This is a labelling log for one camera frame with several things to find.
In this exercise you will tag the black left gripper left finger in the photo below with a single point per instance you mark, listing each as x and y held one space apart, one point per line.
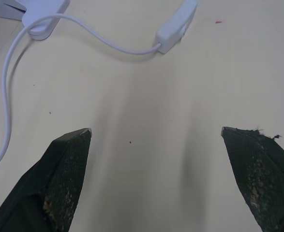
57 183

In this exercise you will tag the white box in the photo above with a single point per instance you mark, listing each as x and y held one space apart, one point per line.
5 8

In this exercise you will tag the white clamp base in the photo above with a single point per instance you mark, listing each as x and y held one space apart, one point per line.
45 17

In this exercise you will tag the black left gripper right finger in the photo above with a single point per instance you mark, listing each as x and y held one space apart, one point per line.
262 178

